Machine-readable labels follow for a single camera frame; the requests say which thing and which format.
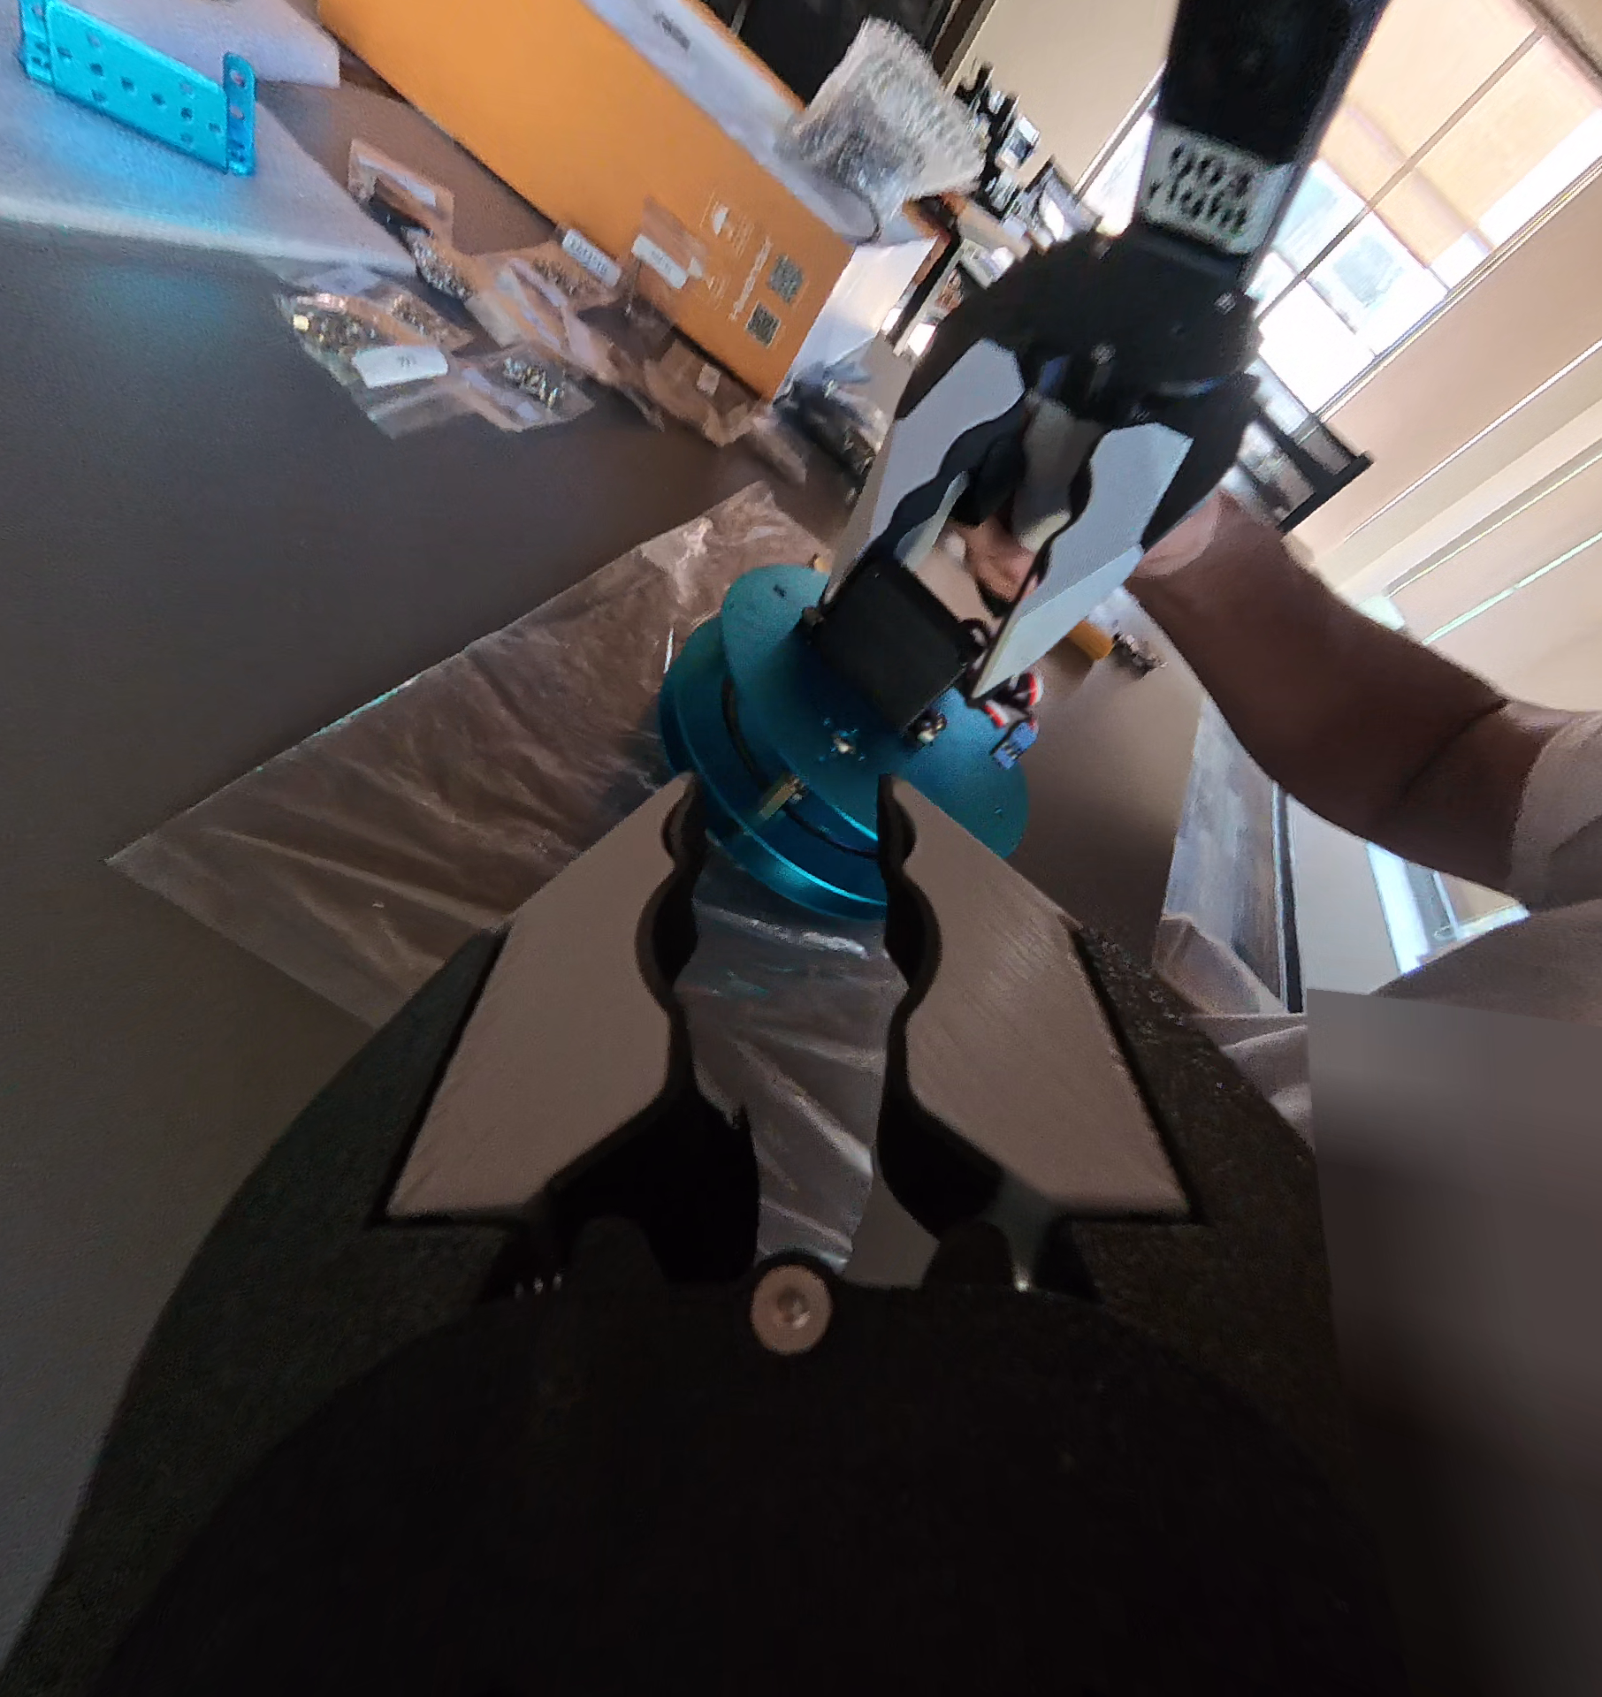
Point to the clear plastic bag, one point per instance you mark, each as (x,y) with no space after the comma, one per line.
(416,821)

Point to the bag of black parts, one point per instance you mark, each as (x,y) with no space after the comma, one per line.
(835,430)

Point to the long blue perforated bracket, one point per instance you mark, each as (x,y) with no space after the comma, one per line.
(125,72)

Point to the large window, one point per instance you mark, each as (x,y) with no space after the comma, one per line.
(1411,200)

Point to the pile of small screw bags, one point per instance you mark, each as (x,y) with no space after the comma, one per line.
(483,333)

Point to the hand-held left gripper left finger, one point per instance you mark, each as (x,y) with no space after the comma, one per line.
(536,1048)

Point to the black servo motor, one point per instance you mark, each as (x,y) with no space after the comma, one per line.
(894,637)

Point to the white foam tray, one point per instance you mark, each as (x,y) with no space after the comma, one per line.
(86,200)

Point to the grey desk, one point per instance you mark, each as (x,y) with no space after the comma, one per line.
(153,596)

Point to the person's right forearm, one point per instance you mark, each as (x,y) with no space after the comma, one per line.
(1345,703)

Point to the orange cardboard box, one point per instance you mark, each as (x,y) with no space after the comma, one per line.
(590,133)

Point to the bubble wrap bag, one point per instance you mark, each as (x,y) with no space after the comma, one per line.
(882,120)

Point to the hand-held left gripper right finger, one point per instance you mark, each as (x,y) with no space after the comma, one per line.
(1040,1048)

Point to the blue round turntable base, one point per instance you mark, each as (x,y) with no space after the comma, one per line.
(775,663)

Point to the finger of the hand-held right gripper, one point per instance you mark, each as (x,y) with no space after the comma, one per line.
(941,425)
(1120,504)

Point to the person's right hand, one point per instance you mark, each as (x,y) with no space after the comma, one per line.
(1206,545)

